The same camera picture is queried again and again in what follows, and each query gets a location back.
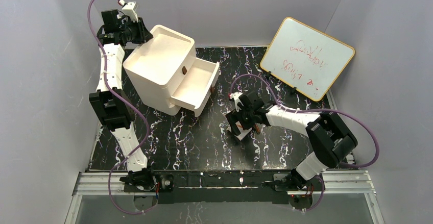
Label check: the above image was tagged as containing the white square makeup palette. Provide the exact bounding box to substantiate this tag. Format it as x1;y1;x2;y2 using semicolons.
232;121;252;141

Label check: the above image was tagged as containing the white drawer organizer box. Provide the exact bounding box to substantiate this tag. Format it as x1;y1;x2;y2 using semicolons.
123;24;196;115

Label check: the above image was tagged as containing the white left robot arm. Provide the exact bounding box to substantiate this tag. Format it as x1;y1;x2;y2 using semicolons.
89;10;158;191

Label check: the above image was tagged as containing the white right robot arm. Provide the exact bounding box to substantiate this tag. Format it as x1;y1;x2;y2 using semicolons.
226;92;358;189

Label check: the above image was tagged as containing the reddish brown makeup pencil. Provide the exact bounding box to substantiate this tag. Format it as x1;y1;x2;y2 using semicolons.
254;123;261;134

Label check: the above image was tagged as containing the yellow framed whiteboard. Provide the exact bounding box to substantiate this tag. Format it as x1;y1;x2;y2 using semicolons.
260;17;355;102

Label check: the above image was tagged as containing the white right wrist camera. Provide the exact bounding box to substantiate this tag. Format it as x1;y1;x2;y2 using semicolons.
229;92;243;111

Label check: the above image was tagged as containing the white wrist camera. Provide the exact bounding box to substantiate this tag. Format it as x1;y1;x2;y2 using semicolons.
229;92;243;111
121;2;138;22

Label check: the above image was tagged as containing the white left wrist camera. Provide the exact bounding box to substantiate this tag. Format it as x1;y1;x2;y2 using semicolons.
121;2;138;22

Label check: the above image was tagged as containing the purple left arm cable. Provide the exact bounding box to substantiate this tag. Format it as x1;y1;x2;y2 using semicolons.
87;0;160;216

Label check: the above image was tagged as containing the aluminium right side rail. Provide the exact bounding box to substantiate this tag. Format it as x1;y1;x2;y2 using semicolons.
326;89;356;166

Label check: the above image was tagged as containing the aluminium front mounting rail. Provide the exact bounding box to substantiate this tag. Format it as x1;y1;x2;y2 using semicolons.
73;170;376;196

